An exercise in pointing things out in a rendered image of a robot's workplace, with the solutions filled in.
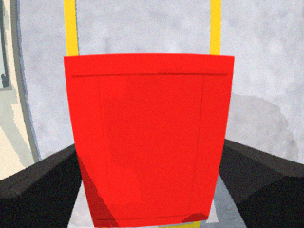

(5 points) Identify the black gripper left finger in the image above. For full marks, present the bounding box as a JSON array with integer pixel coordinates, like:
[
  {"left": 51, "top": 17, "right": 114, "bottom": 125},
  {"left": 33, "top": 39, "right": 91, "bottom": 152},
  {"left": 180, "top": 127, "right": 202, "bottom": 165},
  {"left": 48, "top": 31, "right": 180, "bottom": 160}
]
[{"left": 0, "top": 144, "right": 83, "bottom": 228}]

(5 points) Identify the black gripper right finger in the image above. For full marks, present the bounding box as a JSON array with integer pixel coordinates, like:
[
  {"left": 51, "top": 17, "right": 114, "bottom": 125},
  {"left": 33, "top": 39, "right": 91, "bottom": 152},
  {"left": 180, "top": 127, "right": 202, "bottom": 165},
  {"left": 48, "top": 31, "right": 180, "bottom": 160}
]
[{"left": 219, "top": 138, "right": 304, "bottom": 228}]

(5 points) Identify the yellow rectangular frame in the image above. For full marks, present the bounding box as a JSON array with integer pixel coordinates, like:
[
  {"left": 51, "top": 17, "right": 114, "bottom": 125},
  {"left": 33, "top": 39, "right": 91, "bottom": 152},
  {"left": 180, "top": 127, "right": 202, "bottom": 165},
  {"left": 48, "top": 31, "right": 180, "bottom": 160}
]
[{"left": 64, "top": 0, "right": 221, "bottom": 228}]

